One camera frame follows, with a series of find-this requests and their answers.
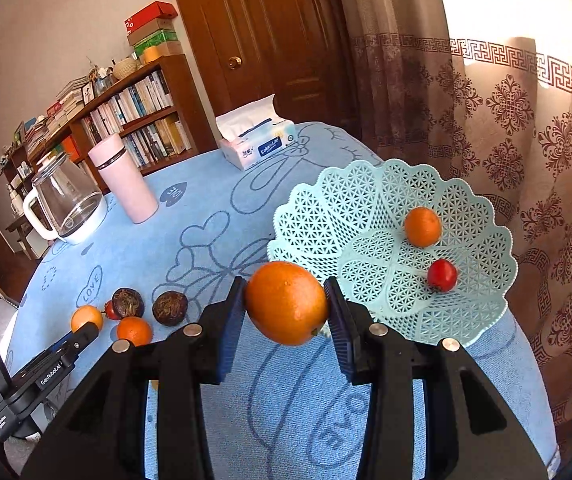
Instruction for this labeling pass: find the brown box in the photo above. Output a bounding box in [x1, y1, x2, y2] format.
[127, 19, 179, 46]

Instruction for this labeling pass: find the brown wooden door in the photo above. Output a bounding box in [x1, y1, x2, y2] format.
[165, 0, 362, 146]

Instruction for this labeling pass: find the teal plastic lattice basket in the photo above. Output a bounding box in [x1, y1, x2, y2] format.
[266, 158, 518, 347]

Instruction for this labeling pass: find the woven straw basket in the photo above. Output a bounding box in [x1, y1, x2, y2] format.
[112, 57, 140, 80]

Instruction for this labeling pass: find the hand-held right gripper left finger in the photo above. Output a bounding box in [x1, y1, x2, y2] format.
[20, 276, 247, 480]

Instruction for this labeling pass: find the dark wooden stool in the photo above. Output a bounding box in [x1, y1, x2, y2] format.
[5, 212, 49, 261]

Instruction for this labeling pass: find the row of upright books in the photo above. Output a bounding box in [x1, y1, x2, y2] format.
[88, 72, 174, 143]
[123, 115, 192, 168]

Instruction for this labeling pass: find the glass kettle with white handle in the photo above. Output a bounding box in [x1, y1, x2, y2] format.
[22, 152, 108, 246]

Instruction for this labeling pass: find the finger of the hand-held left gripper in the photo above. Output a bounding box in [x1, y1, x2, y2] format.
[58, 322, 100, 361]

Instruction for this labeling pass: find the blue printed tablecloth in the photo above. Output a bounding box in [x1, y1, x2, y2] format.
[3, 121, 562, 480]

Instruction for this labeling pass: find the small orange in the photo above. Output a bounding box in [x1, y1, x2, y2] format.
[116, 316, 154, 347]
[404, 206, 442, 248]
[71, 305, 104, 333]

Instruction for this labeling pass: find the green box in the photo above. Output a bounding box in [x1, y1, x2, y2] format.
[133, 30, 181, 58]

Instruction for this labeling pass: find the patterned beige curtain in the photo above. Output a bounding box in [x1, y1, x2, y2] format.
[331, 0, 572, 461]

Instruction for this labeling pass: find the wooden bookshelf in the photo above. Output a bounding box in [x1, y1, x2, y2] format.
[0, 54, 217, 196]

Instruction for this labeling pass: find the pile of flat books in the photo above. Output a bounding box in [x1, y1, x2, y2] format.
[26, 77, 97, 156]

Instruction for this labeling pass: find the soft tissue pack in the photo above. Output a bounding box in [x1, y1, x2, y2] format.
[215, 94, 297, 171]

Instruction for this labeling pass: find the red box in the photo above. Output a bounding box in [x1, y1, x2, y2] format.
[124, 2, 178, 36]

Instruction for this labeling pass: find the large orange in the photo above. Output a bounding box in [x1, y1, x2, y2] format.
[244, 261, 329, 347]

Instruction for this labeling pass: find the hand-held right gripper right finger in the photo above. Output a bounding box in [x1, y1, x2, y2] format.
[322, 276, 551, 480]

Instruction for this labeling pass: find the dark purple passion fruit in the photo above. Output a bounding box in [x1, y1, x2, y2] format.
[152, 291, 189, 327]
[111, 287, 145, 318]

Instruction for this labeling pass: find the pink thermos bottle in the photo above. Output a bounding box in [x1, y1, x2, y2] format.
[88, 133, 160, 224]

